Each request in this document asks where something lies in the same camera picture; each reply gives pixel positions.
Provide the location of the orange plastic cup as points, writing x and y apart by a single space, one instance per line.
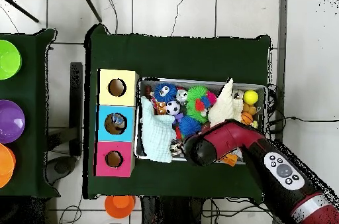
119 206

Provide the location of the blue spiky rubber ball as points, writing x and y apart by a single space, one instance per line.
189 126

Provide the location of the green plastic bowl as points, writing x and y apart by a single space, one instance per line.
9 59

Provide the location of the cream muslin cloth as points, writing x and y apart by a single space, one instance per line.
225 107

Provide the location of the orange mini basketball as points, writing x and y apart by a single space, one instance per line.
246 118

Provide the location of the black stand legs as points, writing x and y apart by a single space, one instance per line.
90 5

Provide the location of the wooden box with three holes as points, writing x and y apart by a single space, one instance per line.
103 155

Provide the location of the black and white soccer ball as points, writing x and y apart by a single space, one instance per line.
173 108

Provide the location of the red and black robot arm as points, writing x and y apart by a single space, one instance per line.
230 136

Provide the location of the long orange toy block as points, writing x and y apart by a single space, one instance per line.
230 159

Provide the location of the blue spiky ball with eyes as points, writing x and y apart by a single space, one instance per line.
170 94

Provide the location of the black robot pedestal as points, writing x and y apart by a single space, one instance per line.
172 212

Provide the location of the clear plastic packet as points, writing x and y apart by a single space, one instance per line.
117 120

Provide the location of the dark green tablecloth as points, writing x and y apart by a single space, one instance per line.
34 88
172 57

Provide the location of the black floor post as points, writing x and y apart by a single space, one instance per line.
76 102

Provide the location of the orange plastic bowl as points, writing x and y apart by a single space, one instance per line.
5 165

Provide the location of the large yellow ball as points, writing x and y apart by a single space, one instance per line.
250 97

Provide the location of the purple plastic bowl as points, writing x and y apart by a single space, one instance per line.
10 122

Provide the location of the multicoloured spiky caterpillar toy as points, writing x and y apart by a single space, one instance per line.
197 108

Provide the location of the grey round stand base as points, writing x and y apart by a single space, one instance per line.
62 167

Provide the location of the mint muslin cloth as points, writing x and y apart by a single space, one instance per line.
156 134

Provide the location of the green spiky rubber ball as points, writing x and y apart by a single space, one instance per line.
197 92

